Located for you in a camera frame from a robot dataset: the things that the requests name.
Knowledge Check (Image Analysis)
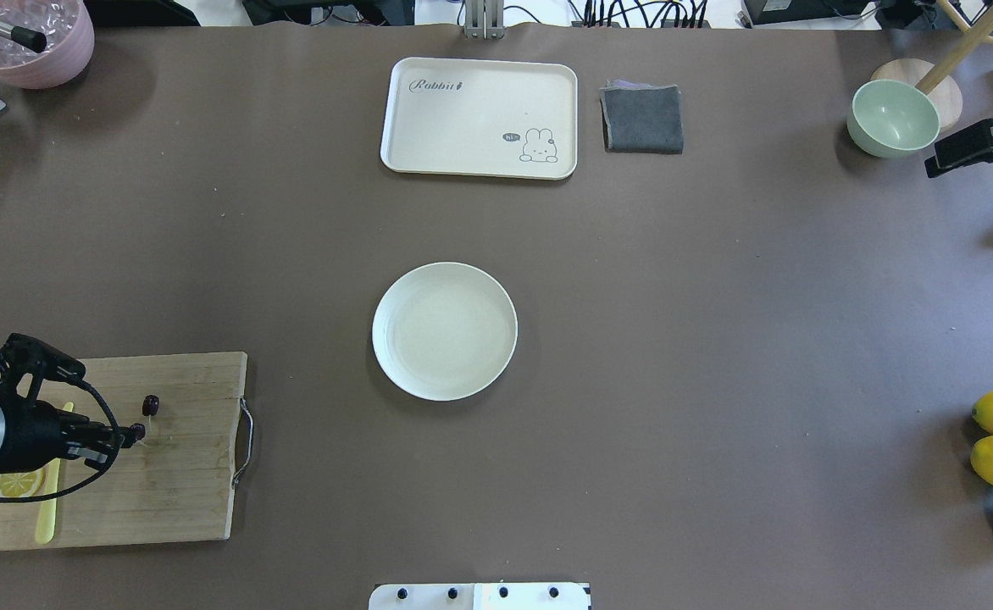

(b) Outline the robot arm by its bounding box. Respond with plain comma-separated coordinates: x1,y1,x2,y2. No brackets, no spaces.
0,399,147,474

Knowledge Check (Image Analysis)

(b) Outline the wooden cup tree stand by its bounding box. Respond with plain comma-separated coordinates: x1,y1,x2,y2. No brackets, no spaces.
871,1,993,134

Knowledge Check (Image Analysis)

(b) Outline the white mounting base plate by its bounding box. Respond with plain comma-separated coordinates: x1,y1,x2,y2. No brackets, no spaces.
368,580,592,609

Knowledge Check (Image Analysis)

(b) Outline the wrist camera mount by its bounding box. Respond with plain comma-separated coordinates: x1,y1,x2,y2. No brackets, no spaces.
0,333,87,404

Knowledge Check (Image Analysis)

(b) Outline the lemon slice lower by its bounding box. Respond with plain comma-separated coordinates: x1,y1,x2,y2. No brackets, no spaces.
0,468,47,499

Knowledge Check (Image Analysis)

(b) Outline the yellow plastic knife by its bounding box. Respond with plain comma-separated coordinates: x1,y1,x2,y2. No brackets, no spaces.
35,402,75,545

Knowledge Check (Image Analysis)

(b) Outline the black muddler in bowl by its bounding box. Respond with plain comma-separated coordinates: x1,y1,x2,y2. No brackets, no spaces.
0,19,47,53

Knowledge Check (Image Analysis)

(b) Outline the green bowl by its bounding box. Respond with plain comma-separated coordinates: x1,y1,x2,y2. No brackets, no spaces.
846,80,940,159

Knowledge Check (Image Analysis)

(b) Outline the cream rabbit tray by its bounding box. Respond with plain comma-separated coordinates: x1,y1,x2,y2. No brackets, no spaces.
380,57,579,180

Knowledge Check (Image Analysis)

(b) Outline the pink bowl with ice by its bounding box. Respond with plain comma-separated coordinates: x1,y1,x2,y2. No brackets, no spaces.
0,1,95,90

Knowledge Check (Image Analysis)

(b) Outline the grey folded cloth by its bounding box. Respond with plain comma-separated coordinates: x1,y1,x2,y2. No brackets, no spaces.
600,80,685,155

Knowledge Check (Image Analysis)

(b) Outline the white round plate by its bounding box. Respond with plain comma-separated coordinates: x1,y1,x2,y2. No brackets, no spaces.
371,262,519,402

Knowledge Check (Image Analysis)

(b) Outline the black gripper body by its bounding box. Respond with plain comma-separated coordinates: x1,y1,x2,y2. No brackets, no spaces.
1,399,68,474

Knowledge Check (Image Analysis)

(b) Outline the aluminium frame post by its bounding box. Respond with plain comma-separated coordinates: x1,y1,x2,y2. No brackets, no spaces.
462,0,505,40

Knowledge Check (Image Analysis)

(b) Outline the wooden cutting board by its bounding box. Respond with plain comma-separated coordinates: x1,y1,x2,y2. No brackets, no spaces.
48,352,248,548

